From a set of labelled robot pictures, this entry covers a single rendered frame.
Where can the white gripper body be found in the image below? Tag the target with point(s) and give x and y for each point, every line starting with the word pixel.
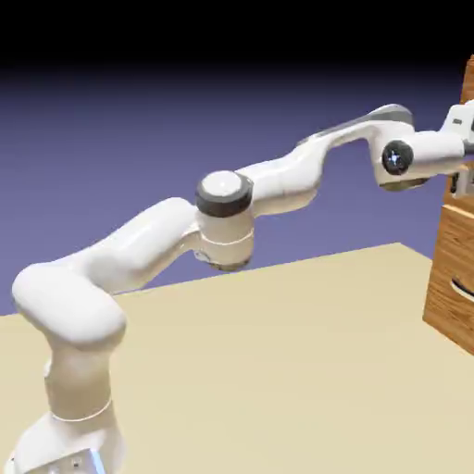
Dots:
pixel 466 184

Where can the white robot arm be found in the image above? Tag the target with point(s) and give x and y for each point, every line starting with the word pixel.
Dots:
pixel 226 229

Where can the wooden cabinet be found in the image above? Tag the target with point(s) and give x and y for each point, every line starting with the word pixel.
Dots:
pixel 440 296

